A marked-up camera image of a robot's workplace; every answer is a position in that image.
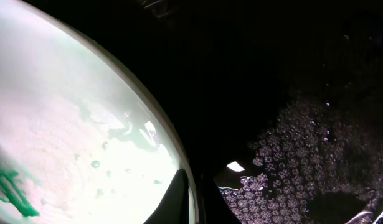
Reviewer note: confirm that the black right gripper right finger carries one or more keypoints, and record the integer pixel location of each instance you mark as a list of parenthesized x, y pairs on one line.
[(373, 214)]

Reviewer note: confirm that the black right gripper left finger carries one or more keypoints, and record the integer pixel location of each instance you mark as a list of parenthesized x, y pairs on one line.
[(174, 207)]

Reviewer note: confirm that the pale green plate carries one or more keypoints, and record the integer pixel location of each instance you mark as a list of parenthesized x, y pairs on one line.
[(82, 141)]

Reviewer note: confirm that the black round tray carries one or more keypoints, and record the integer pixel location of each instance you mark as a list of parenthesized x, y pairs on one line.
[(279, 104)]

